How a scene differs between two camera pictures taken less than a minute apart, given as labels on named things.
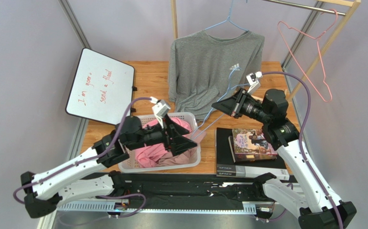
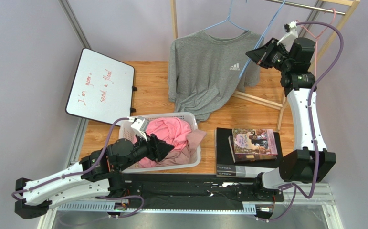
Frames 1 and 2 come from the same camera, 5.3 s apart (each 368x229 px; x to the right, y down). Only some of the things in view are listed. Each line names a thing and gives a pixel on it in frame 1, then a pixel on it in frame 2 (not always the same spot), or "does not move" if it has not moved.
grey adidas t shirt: x=204 y=68 does not move
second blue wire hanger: x=228 y=19 does not move
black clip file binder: x=226 y=166 does not move
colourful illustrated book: x=252 y=141 does not move
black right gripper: x=238 y=103 → x=267 y=53
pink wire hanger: x=317 y=39 → x=317 y=37
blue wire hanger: x=214 y=123 → x=229 y=19
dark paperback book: x=242 y=157 does not move
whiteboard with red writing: x=102 y=88 does not move
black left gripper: x=176 y=144 → x=160 y=151
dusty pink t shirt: x=187 y=157 does not move
